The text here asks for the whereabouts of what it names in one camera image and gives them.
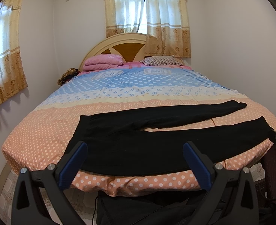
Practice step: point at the polka dot bed cover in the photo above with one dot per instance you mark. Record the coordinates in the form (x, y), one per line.
(42, 136)

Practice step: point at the beige side window curtain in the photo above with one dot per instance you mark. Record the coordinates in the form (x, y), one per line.
(12, 77)

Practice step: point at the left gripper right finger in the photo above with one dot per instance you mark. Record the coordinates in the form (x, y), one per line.
(231, 195)

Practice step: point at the beige curtain behind headboard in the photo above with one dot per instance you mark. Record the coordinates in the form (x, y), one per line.
(168, 30)

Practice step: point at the striped pillow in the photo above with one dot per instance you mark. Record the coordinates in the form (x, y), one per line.
(162, 61)

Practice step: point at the black pants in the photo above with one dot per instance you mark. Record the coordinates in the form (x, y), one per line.
(149, 141)

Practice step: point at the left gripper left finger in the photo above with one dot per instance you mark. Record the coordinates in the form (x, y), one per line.
(28, 206)

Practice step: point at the brown patterned bag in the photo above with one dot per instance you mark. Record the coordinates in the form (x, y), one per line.
(68, 75)

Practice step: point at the folded pink blanket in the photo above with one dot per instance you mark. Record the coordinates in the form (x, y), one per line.
(102, 62)

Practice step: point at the cream wooden headboard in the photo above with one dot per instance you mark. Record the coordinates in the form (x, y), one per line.
(130, 46)

